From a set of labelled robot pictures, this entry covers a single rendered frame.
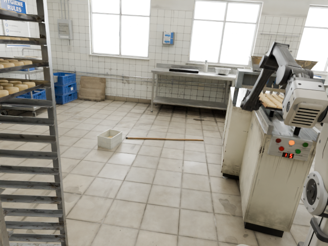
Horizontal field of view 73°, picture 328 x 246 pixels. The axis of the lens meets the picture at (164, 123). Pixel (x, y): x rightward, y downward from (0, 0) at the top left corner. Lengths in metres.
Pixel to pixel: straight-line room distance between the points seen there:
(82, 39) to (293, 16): 4.57
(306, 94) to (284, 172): 1.07
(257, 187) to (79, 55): 4.98
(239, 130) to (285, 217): 0.87
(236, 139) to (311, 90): 1.65
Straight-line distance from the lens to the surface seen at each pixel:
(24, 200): 1.47
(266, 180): 1.80
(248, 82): 2.33
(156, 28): 5.29
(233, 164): 2.50
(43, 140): 1.25
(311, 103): 0.78
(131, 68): 5.41
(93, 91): 5.55
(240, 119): 2.32
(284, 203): 1.92
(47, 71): 1.14
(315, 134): 1.71
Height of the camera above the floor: 1.34
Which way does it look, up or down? 19 degrees down
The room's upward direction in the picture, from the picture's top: 4 degrees clockwise
